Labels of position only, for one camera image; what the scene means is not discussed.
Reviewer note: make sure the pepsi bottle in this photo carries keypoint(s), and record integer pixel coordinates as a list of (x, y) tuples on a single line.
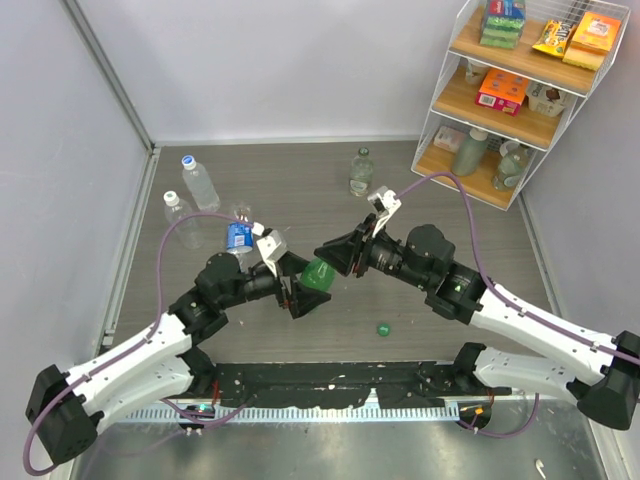
[(239, 238)]

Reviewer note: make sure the clear plastic bottle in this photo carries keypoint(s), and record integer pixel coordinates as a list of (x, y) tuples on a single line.
[(186, 228)]

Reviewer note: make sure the clear bottle blue cap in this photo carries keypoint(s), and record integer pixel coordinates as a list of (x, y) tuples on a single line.
[(198, 182)]

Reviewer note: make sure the orange pink box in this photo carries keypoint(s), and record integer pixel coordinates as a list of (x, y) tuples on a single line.
[(502, 91)]

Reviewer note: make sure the white cable duct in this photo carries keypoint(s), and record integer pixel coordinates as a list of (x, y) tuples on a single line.
[(370, 411)]

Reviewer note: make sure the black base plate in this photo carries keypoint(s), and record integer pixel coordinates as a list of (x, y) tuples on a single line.
[(343, 385)]

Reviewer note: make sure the clear bottle on shelf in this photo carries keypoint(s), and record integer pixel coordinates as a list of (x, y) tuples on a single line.
[(513, 162)]

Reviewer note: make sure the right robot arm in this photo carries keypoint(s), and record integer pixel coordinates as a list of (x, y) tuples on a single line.
[(595, 371)]

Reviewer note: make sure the green plastic bottle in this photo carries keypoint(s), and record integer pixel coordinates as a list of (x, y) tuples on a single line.
[(318, 275)]

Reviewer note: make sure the yellow snack bag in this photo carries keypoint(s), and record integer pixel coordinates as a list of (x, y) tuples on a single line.
[(555, 38)]

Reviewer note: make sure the white bottle cap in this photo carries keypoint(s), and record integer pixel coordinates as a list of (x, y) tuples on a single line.
[(171, 198)]

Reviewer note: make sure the pink white packet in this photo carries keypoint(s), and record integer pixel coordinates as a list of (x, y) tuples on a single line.
[(449, 139)]

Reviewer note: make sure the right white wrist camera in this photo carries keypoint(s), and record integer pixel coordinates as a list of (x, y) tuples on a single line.
[(386, 204)]

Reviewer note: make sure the orange yellow box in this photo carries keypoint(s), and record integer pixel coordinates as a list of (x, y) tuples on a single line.
[(592, 40)]

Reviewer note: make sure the grey green bottle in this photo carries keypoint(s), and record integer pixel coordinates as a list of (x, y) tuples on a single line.
[(470, 153)]

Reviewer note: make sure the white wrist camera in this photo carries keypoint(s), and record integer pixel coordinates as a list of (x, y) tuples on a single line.
[(386, 204), (272, 247)]

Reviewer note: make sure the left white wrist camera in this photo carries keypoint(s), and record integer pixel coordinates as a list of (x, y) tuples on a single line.
[(272, 247)]

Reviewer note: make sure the white cup on shelf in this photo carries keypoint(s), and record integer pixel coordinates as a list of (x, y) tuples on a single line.
[(475, 72)]

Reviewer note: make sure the green sponge pack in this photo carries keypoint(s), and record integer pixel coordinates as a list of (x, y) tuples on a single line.
[(502, 23)]

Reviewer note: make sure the clear glass bottle green cap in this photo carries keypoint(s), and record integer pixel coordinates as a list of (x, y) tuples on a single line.
[(361, 173)]

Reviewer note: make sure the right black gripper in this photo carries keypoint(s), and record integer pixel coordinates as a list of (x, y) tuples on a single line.
[(339, 252)]

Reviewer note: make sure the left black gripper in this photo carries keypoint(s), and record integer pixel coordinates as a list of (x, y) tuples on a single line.
[(300, 298)]

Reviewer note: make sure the white wire shelf rack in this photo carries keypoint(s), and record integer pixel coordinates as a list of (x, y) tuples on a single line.
[(453, 101)]

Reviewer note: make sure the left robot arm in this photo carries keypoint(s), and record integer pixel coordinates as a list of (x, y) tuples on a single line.
[(69, 409)]

